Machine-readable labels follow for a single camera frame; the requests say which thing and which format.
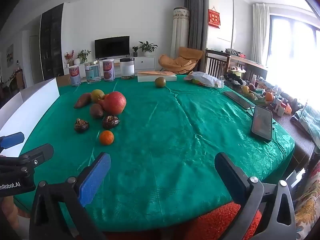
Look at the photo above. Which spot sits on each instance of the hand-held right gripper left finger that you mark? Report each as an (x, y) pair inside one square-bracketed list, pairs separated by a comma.
[(93, 180)]

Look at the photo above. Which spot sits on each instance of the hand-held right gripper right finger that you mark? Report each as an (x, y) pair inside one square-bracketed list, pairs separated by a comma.
[(232, 177)]

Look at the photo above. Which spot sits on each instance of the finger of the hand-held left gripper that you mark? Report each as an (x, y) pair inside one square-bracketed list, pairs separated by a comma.
[(11, 140), (37, 153)]

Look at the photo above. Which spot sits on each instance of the dark orange tangerine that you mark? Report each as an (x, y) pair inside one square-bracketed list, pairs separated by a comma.
[(96, 111)]

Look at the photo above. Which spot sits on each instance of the sweet potato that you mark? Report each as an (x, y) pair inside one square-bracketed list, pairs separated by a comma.
[(83, 100)]

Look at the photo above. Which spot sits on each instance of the red pomegranate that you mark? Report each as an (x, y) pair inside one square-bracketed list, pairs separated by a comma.
[(115, 103)]

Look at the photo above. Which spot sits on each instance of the large yellow pear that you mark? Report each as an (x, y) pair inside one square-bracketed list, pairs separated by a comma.
[(97, 95)]

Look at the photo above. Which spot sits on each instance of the round olive green pear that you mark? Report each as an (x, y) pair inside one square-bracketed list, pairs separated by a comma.
[(160, 82)]

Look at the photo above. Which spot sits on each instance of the person's left forearm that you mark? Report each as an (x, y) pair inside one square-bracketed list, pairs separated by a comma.
[(10, 212)]

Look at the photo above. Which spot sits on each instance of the white board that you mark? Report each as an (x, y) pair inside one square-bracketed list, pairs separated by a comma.
[(37, 105)]

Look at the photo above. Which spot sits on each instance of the orange fluffy cloth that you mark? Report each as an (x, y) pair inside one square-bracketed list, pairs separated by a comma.
[(212, 222)]

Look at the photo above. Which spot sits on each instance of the propped black phone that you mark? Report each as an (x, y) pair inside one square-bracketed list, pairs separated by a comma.
[(261, 123)]

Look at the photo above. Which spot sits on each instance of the brown cardboard box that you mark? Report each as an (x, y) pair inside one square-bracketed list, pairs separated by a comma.
[(63, 80)]

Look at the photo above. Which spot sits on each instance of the floral chair cushion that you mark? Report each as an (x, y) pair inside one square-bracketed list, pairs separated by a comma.
[(308, 205)]

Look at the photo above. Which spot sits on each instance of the green tablecloth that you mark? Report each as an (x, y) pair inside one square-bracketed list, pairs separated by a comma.
[(162, 130)]

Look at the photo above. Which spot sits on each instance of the red and white tin can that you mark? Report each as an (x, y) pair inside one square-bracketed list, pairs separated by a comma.
[(75, 76)]

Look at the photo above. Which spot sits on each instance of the small orange fruit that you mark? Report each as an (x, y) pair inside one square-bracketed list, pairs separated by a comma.
[(268, 97)]

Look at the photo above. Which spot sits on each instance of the light blue blanket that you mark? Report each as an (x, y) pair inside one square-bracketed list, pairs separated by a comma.
[(308, 122)]

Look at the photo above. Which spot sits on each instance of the clear jar with blue label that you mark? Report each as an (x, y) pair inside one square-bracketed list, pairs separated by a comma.
[(93, 73)]

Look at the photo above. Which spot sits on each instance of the round white vase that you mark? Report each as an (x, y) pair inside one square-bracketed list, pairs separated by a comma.
[(77, 61)]

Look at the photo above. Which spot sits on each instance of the red flowers in vase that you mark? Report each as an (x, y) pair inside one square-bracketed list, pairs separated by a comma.
[(69, 57)]

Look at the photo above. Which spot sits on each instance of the plastic snack bag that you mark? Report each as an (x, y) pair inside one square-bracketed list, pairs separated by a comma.
[(203, 78)]

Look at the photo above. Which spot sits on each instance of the yellow pot with lid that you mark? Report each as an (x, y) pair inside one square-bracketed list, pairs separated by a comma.
[(236, 73)]

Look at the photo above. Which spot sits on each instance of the dark display cabinet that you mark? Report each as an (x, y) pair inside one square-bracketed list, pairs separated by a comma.
[(51, 42)]

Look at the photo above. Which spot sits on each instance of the leafy potted plant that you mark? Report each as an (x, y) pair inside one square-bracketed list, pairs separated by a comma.
[(83, 55)]

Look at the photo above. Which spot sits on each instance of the tin can with food picture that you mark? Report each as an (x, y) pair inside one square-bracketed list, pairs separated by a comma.
[(108, 70)]

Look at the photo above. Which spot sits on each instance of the wooden slatted bench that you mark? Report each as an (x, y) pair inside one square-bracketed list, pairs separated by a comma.
[(215, 63)]

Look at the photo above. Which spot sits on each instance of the clear jar with black lid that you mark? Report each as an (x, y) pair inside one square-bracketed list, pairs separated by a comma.
[(127, 68)]

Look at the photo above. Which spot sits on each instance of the white flat box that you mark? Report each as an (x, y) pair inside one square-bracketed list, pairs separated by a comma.
[(156, 77)]

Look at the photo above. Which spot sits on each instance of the white television cabinet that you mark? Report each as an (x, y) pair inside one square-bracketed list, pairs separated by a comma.
[(145, 63)]

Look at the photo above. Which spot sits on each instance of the orange cushion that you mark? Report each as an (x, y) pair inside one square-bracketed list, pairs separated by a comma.
[(180, 60)]

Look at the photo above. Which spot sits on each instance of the black television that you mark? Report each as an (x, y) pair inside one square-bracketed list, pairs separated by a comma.
[(112, 47)]

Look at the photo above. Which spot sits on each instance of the small potted plant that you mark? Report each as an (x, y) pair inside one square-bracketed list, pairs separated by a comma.
[(135, 51)]

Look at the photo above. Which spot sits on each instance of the large window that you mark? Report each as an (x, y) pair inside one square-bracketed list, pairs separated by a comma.
[(295, 55)]

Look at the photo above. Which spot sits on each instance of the large green potted plant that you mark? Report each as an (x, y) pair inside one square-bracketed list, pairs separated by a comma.
[(148, 47)]

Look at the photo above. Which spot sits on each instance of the white curtain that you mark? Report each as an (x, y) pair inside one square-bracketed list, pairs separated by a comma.
[(261, 32)]

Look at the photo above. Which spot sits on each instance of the covered standing air conditioner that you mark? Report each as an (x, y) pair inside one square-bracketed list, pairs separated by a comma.
[(180, 32)]

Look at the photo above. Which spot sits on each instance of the grey curtain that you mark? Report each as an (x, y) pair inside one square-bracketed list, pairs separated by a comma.
[(197, 17)]

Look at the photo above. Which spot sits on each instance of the framed wall picture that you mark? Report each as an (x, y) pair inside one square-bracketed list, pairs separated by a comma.
[(10, 55)]

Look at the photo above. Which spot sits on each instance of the red wall hanging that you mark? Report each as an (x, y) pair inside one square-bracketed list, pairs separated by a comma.
[(214, 18)]

